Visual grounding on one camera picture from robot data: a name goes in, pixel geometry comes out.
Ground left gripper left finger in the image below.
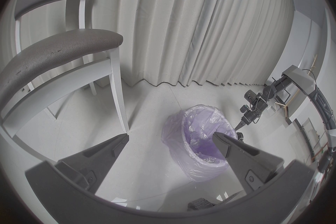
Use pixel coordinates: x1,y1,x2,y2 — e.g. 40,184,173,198
56,133,130,191

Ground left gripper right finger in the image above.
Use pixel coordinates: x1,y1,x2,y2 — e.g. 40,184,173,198
212,131,286,191

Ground purple plastic bag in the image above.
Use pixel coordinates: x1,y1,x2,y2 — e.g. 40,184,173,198
161,104,238,183

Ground white curtain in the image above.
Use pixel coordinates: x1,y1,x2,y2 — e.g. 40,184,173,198
39,0,219,87
181,0,296,87

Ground wooden stick frame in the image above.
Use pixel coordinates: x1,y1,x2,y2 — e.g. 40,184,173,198
274,54,319,120

